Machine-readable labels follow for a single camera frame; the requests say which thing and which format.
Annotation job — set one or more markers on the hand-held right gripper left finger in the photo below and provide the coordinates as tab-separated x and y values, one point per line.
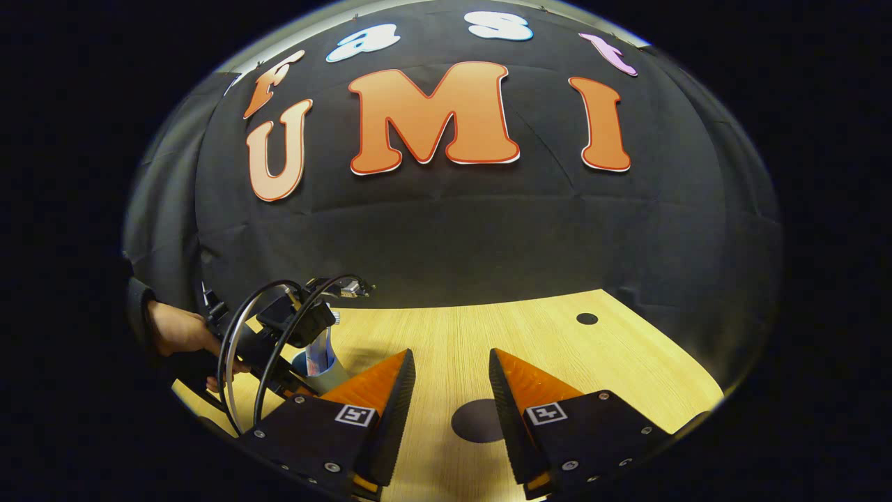
390	425

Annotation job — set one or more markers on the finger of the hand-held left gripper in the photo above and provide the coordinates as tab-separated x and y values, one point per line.
293	380

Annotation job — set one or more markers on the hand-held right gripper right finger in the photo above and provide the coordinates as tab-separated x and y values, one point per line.
509	425

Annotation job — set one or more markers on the dark brown round coaster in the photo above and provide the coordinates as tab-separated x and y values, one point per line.
474	422

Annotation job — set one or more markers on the white toothpaste tube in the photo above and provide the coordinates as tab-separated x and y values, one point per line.
320	352

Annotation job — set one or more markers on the wooden desktop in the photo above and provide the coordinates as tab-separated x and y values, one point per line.
446	348

